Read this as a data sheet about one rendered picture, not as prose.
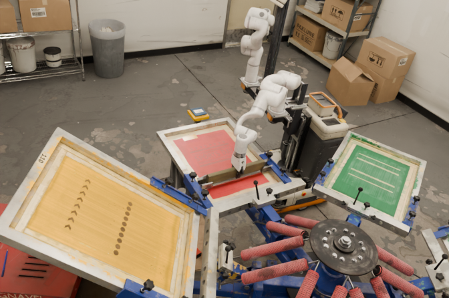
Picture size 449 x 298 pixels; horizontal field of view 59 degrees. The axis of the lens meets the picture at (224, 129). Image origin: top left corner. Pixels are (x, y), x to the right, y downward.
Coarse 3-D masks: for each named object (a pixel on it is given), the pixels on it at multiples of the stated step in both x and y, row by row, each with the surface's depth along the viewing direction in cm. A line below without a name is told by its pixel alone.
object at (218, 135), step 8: (208, 136) 284; (216, 136) 285; (224, 136) 286; (232, 144) 280; (248, 160) 267; (248, 176) 254; (256, 176) 255; (264, 176) 256; (240, 184) 247; (248, 184) 248
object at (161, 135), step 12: (216, 120) 296; (228, 120) 298; (156, 132) 275; (168, 132) 276; (180, 132) 281; (168, 144) 265; (252, 144) 277; (180, 168) 247; (252, 192) 237; (216, 204) 226
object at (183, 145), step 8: (200, 136) 283; (176, 144) 272; (184, 144) 273; (192, 144) 274; (200, 144) 275; (184, 152) 266; (192, 160) 260; (192, 168) 254; (200, 168) 254; (208, 168) 255; (216, 168) 256; (224, 168) 257; (200, 176) 248; (224, 184) 245; (232, 184) 246; (216, 192) 238; (224, 192) 239; (232, 192) 240
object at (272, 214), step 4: (260, 208) 223; (264, 208) 221; (268, 208) 221; (272, 208) 221; (264, 212) 220; (268, 212) 219; (272, 212) 219; (276, 212) 219; (264, 216) 221; (268, 216) 217; (272, 216) 216; (276, 216) 217; (268, 220) 218; (272, 220) 214; (276, 220) 214; (280, 220) 216
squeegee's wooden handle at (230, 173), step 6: (252, 162) 249; (258, 162) 250; (264, 162) 252; (228, 168) 242; (234, 168) 242; (246, 168) 246; (252, 168) 250; (258, 168) 253; (210, 174) 235; (216, 174) 236; (222, 174) 238; (228, 174) 241; (234, 174) 244; (210, 180) 236; (216, 180) 239; (222, 180) 242
